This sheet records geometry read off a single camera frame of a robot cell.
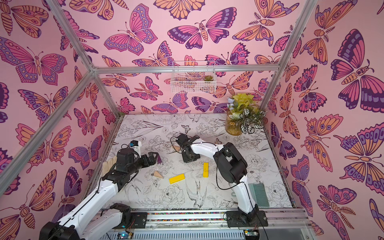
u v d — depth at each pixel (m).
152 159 0.75
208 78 0.92
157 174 0.88
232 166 0.53
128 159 0.64
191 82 1.06
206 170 0.90
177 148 1.01
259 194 0.80
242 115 0.86
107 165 0.93
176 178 0.88
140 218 0.74
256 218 0.68
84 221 0.43
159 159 0.93
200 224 0.73
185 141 0.73
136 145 0.75
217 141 1.06
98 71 0.93
